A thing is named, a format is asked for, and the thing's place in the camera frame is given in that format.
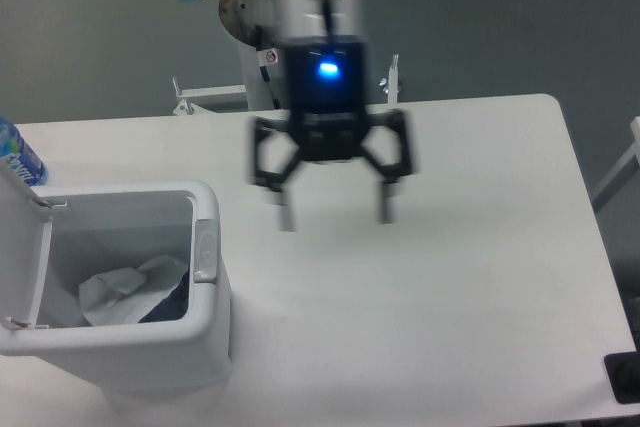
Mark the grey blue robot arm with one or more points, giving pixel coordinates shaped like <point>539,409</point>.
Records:
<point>322,50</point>

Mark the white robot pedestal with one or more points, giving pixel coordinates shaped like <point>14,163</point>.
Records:
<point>250,72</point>

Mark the blue labelled bottle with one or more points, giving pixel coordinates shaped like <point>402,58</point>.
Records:
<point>20,157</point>

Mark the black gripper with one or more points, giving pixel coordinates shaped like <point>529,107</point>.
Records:
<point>328,122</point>

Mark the white frame at right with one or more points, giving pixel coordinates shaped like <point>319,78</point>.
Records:
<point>620,173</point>

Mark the black table clamp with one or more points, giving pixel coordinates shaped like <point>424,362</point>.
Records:
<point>623,373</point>

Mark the white paper wrapper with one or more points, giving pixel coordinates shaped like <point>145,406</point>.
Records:
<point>123,296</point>

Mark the clear plastic water bottle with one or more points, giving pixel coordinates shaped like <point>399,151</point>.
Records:
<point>173,307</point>

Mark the white plastic trash can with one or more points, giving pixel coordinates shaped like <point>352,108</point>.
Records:
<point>55,238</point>

